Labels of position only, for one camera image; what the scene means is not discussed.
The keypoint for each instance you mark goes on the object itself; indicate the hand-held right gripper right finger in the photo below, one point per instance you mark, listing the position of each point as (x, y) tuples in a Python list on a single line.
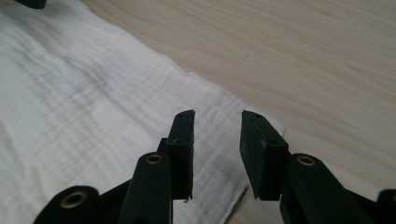
[(264, 161)]

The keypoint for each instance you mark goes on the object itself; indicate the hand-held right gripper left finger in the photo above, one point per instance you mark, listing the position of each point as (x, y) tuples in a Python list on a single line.
[(180, 155)]

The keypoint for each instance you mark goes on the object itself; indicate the white cloth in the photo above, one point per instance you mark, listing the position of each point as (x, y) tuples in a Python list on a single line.
[(77, 93)]

